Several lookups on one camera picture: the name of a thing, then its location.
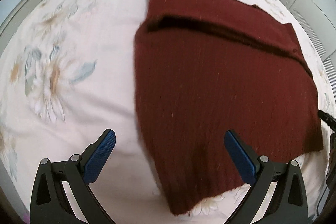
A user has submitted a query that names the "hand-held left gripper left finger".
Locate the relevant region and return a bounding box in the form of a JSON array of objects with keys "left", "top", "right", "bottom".
[{"left": 30, "top": 129, "right": 116, "bottom": 224}]

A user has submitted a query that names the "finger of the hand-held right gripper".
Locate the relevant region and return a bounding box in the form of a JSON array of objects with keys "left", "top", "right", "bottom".
[{"left": 318, "top": 109, "right": 336, "bottom": 132}]

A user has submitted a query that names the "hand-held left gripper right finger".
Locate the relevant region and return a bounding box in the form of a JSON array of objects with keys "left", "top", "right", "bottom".
[{"left": 224, "top": 130, "right": 307, "bottom": 224}]

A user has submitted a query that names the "dark red knitted sweater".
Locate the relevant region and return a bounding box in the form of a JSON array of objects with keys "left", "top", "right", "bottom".
[{"left": 133, "top": 0, "right": 324, "bottom": 216}]

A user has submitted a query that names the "floral pink bed sheet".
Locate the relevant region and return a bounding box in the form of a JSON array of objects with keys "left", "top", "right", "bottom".
[{"left": 0, "top": 0, "right": 334, "bottom": 224}]

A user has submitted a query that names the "black cable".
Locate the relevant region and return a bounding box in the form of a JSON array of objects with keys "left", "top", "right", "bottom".
[{"left": 316, "top": 179, "right": 332, "bottom": 217}]

